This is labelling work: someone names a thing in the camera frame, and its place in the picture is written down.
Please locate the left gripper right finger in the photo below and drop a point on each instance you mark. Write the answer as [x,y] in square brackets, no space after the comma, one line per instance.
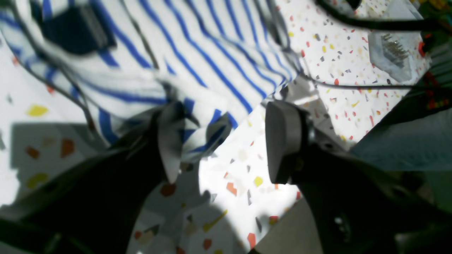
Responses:
[356,208]

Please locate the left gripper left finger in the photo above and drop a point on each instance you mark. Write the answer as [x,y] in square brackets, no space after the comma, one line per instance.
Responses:
[92,208]

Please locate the blue white striped t-shirt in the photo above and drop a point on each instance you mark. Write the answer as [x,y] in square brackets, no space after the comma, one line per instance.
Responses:
[216,59]

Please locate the clear plastic screw box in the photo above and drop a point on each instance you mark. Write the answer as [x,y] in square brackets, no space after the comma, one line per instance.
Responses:
[398,55]

